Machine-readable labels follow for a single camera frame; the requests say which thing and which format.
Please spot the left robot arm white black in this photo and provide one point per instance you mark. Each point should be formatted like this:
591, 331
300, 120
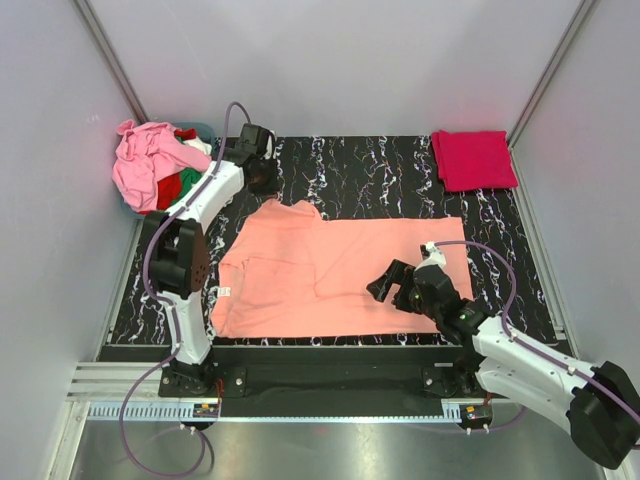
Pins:
176, 263

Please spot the red garment in basket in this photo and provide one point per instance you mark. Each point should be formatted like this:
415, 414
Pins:
168, 189

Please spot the left corner aluminium post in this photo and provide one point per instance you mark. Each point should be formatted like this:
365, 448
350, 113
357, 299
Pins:
100, 38

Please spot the green garment in basket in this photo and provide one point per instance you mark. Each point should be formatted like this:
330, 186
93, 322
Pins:
188, 178

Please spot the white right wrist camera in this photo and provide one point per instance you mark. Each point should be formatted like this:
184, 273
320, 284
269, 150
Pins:
432, 256

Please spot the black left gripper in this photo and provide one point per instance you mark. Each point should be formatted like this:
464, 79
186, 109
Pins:
271, 187

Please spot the light pink t-shirt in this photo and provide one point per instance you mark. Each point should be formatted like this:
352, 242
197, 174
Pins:
145, 165

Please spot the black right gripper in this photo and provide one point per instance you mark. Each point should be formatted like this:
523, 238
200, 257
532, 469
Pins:
399, 273

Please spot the right corner aluminium post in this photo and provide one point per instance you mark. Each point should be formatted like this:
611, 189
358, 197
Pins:
576, 25

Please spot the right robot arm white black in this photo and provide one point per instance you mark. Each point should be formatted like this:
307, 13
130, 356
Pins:
597, 405

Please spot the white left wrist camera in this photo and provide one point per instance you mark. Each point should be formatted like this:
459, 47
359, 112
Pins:
270, 145

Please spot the folded magenta t-shirt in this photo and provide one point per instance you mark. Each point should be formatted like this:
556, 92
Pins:
470, 161

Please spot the salmon orange t-shirt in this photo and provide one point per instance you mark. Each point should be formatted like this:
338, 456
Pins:
291, 274

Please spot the corner aluminium post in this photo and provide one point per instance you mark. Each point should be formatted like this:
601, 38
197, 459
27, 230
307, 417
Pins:
576, 25
100, 38

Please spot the teal laundry basket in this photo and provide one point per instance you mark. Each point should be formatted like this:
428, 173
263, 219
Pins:
200, 127

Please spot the white garment in basket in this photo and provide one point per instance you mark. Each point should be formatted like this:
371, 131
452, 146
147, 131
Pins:
200, 145

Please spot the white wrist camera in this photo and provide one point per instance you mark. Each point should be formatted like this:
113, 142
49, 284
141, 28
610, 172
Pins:
270, 145
432, 256

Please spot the aluminium frame rail front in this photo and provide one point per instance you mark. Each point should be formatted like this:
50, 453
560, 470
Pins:
114, 390

